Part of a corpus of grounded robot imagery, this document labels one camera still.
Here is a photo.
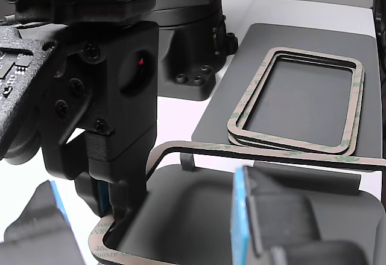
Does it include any stack of rectangular gasket frames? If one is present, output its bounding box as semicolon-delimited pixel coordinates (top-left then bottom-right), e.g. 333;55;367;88
228;46;366;157

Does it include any black background object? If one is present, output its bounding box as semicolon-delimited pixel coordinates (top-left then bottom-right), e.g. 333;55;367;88
373;0;386;75

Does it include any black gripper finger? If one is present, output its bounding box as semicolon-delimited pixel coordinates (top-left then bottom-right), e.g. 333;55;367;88
0;179;87;265
74;171;111;217
230;165;372;265

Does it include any gray frame holder tray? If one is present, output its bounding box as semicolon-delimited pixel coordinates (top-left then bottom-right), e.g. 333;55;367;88
104;153;386;265

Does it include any rectangular adhesive frame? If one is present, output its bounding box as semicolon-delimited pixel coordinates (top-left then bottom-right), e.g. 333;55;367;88
226;52;362;153
87;139;386;265

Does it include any dark gray base plate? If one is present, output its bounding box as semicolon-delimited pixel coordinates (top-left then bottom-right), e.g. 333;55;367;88
191;22;381;161

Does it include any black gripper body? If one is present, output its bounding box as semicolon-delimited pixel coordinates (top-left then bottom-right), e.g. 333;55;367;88
39;20;160;187

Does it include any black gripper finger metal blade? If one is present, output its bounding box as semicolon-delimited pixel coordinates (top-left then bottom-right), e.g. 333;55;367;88
108;168;148;222

